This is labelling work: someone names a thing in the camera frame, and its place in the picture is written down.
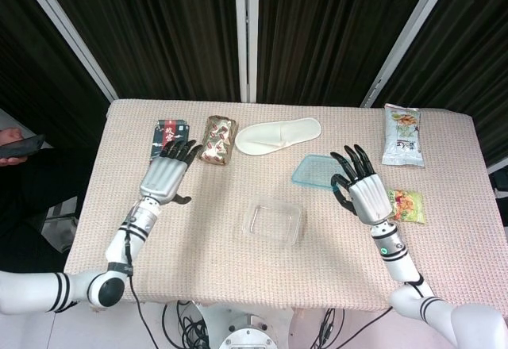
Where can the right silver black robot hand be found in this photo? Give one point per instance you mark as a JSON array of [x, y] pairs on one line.
[[371, 198]]

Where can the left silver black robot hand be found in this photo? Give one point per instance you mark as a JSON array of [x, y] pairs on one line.
[[162, 178]]

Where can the bystander bare hand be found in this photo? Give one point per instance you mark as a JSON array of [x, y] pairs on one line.
[[10, 135]]

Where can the blue plastic container lid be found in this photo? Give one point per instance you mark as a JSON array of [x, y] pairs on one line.
[[313, 170]]

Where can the clear plastic container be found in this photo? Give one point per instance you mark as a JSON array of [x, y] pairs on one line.
[[275, 224]]

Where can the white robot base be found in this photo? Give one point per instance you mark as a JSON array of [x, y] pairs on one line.
[[246, 329]]

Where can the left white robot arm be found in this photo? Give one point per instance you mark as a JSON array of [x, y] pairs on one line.
[[119, 246]]

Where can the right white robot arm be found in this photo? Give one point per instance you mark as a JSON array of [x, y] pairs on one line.
[[401, 261]]

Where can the dark red-blue snack packet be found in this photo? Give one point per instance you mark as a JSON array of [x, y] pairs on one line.
[[168, 131]]

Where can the green yellow snack packet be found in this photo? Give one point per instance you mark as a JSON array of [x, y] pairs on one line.
[[410, 206]]

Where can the gold foil snack packet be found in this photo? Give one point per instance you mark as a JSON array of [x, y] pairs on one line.
[[216, 140]]

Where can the person in black clothes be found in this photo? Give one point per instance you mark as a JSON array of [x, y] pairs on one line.
[[31, 198]]

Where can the white blue snack bag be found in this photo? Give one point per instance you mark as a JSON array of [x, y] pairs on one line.
[[402, 136]]

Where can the black curtain panel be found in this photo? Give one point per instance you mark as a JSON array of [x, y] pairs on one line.
[[158, 27], [35, 67], [468, 47], [333, 31]]

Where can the white chair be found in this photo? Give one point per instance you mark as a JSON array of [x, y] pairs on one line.
[[59, 230]]

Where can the pink waffle tablecloth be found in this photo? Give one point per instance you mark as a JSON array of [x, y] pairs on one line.
[[222, 269]]

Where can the white slipper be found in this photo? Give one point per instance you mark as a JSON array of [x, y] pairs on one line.
[[274, 135]]

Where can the white frame post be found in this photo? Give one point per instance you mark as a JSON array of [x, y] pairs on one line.
[[246, 35], [405, 39], [67, 27]]

